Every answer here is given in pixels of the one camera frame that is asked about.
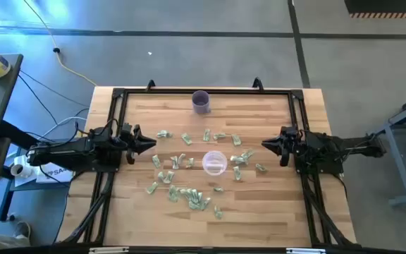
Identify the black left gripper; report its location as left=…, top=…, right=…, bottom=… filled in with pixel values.
left=120, top=123, right=157, bottom=165

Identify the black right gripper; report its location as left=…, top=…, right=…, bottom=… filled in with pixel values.
left=261, top=126, right=300, bottom=167

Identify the clear plastic cup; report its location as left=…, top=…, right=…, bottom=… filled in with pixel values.
left=202, top=150, right=228, bottom=176

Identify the purple plastic cup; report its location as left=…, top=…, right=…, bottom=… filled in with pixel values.
left=191, top=90, right=211, bottom=115

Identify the printed white bag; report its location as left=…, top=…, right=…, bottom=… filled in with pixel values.
left=35, top=162, right=75, bottom=184

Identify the silver table clamp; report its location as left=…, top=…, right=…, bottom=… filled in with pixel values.
left=286, top=248, right=327, bottom=254
left=89, top=246, right=130, bottom=254

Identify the grey metal cart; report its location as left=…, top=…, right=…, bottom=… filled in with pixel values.
left=370, top=90, right=406, bottom=207

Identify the white tape roll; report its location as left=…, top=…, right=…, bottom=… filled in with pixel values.
left=11, top=164, right=33, bottom=179

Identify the black desk beam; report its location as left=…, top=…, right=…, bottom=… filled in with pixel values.
left=0, top=119, right=37, bottom=153

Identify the white paper sheet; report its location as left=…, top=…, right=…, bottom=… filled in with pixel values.
left=13, top=157, right=38, bottom=188

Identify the blue metal stand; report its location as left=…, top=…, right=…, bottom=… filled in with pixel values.
left=0, top=147, right=72, bottom=222

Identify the black hazard striped mat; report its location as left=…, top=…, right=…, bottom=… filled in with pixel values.
left=343, top=0, right=406, bottom=19

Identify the white floor cable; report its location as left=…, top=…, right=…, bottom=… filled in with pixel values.
left=40, top=116, right=88, bottom=140

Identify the black floor cable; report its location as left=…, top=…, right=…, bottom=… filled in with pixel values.
left=18, top=73, right=59, bottom=125
left=18, top=69, right=90, bottom=108

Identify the yellow floor cable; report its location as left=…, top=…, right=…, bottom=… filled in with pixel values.
left=23, top=0, right=98, bottom=87

